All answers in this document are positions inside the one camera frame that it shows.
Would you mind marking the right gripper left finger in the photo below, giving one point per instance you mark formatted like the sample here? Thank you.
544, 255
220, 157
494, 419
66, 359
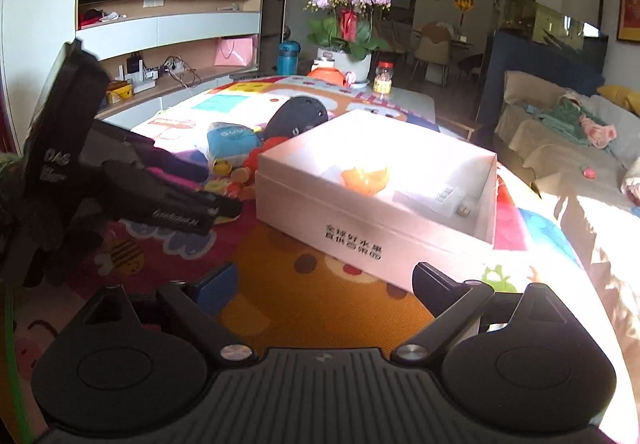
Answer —
189, 310

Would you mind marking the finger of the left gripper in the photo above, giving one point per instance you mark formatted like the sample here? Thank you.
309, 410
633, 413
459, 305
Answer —
165, 156
165, 194

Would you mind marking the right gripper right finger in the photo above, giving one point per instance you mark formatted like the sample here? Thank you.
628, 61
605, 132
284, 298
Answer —
456, 308

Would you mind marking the blue snack packet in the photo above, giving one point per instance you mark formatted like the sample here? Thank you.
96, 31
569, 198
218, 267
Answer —
230, 141

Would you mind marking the orange plastic toy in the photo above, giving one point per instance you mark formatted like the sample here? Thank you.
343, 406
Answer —
365, 182

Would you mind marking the black round plush toy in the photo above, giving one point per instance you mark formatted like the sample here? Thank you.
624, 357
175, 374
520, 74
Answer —
297, 115

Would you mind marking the white tv cabinet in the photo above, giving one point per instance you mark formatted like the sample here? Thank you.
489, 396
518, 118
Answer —
167, 58

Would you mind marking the pink cardboard box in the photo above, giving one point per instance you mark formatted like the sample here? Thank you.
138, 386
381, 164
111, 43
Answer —
439, 205

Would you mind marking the pink paper bag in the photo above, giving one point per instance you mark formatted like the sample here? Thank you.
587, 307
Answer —
235, 51

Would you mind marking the blue water bottle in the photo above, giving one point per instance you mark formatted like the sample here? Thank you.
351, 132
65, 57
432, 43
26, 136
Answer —
287, 60

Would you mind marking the beige sofa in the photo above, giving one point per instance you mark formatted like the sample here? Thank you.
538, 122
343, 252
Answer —
587, 143

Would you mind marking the orange round bowl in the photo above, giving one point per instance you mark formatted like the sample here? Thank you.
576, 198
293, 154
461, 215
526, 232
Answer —
329, 75

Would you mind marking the red lid glass jar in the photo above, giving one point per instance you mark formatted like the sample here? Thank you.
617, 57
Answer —
383, 79

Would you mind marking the purple orchid flower pot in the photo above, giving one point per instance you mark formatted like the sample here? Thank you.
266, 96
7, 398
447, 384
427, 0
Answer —
344, 32

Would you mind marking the yellow cushion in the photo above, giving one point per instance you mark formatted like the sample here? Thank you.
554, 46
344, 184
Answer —
623, 97

